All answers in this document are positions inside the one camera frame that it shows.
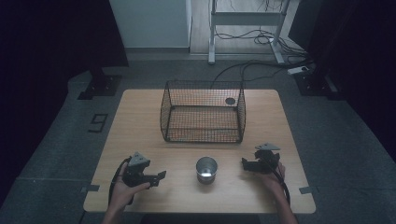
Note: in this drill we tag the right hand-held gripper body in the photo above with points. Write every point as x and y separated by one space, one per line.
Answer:
266 160

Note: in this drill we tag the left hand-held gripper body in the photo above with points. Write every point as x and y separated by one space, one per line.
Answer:
137 174

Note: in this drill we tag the person's right hand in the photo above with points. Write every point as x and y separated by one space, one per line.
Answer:
274 182

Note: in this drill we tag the person's left hand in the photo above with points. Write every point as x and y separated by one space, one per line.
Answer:
123 194

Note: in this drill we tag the steel cup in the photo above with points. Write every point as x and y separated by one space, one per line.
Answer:
206 170

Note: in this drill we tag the grey tape piece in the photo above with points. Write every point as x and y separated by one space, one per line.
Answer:
305 189
91 188

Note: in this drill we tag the black round table grommet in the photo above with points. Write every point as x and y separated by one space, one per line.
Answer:
230 101

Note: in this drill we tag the black stand base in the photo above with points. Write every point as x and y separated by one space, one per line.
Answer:
314 84
101 86

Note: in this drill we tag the white power strip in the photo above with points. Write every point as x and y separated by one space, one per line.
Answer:
297 70

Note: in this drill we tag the dark curtain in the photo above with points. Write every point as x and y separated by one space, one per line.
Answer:
358 56
46 62

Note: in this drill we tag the white cabinet panel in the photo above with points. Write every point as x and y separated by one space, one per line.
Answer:
149 21

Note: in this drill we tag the white metal desk frame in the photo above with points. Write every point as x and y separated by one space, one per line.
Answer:
246 18

